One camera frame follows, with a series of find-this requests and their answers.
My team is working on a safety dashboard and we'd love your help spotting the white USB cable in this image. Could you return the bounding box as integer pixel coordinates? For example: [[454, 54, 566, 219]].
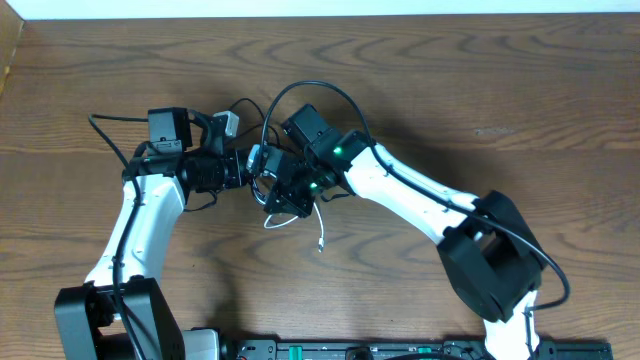
[[262, 199, 326, 253]]

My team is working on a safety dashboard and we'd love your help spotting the black USB cable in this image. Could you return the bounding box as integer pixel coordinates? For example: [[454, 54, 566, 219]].
[[227, 97, 301, 207]]

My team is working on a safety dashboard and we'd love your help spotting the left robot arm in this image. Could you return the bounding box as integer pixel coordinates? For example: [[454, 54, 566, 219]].
[[54, 107, 248, 359]]

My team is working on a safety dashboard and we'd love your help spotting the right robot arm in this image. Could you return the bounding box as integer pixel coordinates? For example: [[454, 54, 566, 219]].
[[249, 105, 547, 359]]

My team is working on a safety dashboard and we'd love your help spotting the right camera black cable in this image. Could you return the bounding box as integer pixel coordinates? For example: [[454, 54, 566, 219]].
[[257, 80, 572, 360]]

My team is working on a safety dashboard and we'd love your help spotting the camera black cable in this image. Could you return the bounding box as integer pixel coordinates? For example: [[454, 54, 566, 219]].
[[257, 80, 572, 360], [87, 113, 151, 360]]

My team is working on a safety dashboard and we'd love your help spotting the left camera black cable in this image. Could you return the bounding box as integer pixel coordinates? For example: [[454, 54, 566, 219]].
[[87, 113, 151, 360]]

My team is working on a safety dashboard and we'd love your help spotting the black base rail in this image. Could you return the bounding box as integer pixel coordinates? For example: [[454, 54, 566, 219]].
[[219, 339, 614, 360]]

